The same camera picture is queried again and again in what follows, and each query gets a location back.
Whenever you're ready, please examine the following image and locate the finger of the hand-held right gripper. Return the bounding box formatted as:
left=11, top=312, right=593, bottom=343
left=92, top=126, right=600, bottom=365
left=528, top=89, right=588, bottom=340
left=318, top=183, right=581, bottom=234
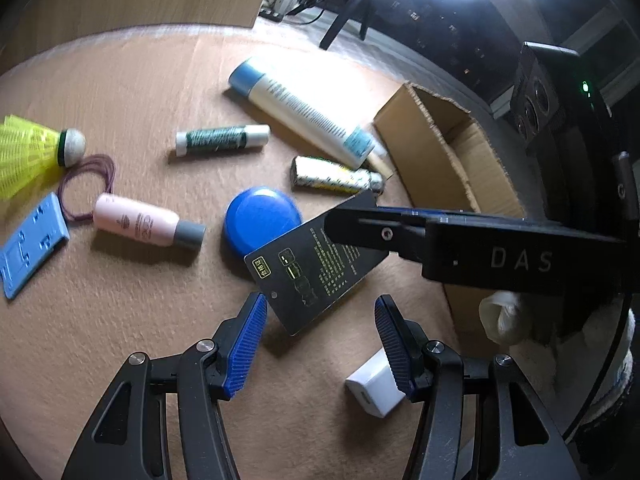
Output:
left=376, top=204, right=526, bottom=223
left=322, top=191, right=432, bottom=264

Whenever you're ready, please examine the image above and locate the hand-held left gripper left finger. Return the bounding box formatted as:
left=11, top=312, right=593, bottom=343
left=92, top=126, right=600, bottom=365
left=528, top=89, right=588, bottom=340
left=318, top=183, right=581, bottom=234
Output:
left=62, top=291, right=268, bottom=480

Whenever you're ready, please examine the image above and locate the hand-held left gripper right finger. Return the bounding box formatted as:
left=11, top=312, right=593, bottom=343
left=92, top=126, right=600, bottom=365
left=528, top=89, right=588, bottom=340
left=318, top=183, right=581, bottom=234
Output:
left=374, top=296, right=581, bottom=480

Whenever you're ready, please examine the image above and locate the white charger adapter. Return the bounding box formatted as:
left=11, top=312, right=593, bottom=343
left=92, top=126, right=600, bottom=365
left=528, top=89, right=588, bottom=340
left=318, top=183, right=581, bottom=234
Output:
left=345, top=349, right=407, bottom=418

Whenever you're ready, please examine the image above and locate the cardboard box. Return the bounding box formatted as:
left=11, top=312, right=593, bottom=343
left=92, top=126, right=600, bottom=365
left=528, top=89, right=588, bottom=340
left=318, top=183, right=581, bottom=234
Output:
left=372, top=82, right=551, bottom=356

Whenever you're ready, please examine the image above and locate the patterned lighter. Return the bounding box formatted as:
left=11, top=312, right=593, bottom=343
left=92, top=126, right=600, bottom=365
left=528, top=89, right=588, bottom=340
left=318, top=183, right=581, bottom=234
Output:
left=290, top=155, right=386, bottom=196

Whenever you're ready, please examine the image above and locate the black printed card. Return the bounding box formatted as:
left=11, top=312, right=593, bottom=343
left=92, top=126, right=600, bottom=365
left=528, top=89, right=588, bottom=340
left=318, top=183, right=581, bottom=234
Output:
left=243, top=190, right=390, bottom=336

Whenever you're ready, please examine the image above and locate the white lotion bottle blue cap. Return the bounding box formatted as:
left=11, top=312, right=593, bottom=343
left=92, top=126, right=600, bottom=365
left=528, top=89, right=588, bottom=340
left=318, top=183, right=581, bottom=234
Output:
left=228, top=56, right=376, bottom=170

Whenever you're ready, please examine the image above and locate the pink bottle grey cap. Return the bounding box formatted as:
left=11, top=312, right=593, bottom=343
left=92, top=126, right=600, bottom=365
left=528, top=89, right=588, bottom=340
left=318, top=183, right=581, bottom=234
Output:
left=94, top=194, right=207, bottom=250

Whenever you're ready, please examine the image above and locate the green and white tube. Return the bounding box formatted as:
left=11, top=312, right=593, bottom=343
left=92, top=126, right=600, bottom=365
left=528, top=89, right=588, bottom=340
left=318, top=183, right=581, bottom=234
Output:
left=175, top=124, right=271, bottom=157

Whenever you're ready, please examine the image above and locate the purple hair tie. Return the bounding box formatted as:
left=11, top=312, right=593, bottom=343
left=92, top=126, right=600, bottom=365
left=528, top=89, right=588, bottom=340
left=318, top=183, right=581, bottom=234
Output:
left=57, top=154, right=117, bottom=223

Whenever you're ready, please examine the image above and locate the blue plastic phone stand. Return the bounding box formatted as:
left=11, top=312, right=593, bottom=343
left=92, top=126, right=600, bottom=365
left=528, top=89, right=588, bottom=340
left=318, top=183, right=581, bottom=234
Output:
left=0, top=192, right=70, bottom=301

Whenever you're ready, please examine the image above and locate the yellow shuttlecock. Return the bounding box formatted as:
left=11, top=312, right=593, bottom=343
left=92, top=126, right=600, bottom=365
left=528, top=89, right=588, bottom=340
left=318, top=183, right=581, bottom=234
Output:
left=0, top=114, right=87, bottom=201

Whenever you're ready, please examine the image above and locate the small cream tube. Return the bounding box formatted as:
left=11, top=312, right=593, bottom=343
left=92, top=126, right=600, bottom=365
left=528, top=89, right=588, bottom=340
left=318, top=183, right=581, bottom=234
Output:
left=367, top=142, right=396, bottom=179

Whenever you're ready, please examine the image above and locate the white fleece clothing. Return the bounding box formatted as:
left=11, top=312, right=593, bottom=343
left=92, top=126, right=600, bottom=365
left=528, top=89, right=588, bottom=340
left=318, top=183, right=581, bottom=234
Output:
left=479, top=287, right=638, bottom=428

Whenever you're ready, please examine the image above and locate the black tripod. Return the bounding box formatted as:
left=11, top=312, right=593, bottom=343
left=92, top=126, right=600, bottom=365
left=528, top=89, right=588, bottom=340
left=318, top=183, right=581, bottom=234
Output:
left=320, top=0, right=381, bottom=51

